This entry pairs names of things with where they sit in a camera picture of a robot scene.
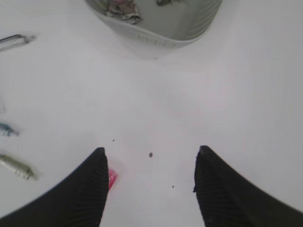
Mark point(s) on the pink pencil sharpener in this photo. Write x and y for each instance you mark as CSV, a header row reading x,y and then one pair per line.
x,y
112,177

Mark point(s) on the beige grip pen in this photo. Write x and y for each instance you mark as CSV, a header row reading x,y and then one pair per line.
x,y
19,168

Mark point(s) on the blue grip pen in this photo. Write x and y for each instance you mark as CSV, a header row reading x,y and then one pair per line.
x,y
7,131

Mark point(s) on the paper ball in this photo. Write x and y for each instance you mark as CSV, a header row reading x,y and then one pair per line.
x,y
125,10

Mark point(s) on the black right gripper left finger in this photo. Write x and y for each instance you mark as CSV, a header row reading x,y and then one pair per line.
x,y
77,201

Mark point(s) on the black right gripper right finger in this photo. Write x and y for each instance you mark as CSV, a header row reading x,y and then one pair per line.
x,y
227,199

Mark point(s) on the green plastic basket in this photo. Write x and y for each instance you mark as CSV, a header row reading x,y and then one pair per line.
x,y
166,23

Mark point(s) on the grey pen across ruler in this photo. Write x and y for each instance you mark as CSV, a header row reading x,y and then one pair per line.
x,y
14,41

